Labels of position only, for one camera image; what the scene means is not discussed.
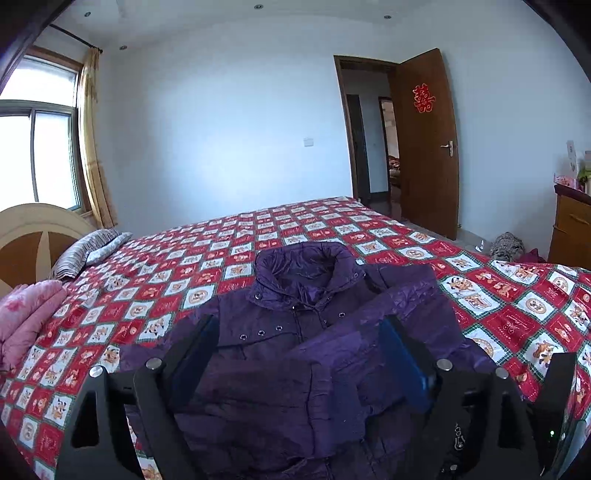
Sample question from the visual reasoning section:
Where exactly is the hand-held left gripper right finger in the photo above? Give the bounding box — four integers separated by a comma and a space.
379, 315, 541, 480

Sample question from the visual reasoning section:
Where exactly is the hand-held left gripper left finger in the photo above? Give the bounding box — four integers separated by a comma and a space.
55, 315, 221, 480

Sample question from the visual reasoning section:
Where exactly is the purple padded jacket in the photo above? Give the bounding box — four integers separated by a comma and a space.
117, 244, 527, 480

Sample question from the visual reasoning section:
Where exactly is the red printed bed sheet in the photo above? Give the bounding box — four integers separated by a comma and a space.
0, 196, 591, 480

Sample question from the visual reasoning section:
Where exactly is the grey cloth heap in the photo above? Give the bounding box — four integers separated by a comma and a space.
489, 232, 525, 261

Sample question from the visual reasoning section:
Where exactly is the striped pillow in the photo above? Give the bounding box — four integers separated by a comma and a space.
48, 228, 134, 281

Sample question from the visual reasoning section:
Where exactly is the pink folded quilt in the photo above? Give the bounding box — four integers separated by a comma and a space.
0, 279, 70, 372

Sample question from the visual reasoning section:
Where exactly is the wooden cabinet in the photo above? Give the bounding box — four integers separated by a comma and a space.
547, 184, 591, 271

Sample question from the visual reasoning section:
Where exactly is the brown wooden door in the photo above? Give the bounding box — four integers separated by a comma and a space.
397, 48, 460, 241

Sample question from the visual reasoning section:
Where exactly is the cream wooden headboard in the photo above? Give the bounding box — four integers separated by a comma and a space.
0, 203, 98, 298

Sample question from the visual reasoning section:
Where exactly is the yellow curtain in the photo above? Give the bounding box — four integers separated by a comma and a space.
76, 47, 118, 229

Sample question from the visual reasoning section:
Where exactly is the red paper door decoration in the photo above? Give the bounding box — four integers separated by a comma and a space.
412, 83, 437, 114

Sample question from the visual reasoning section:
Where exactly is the window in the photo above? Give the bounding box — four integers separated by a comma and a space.
0, 46, 90, 215

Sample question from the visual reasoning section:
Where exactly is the dark curtain rod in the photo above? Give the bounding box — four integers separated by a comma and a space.
48, 23, 101, 51

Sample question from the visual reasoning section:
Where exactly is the brown door frame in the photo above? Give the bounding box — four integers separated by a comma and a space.
333, 55, 402, 220

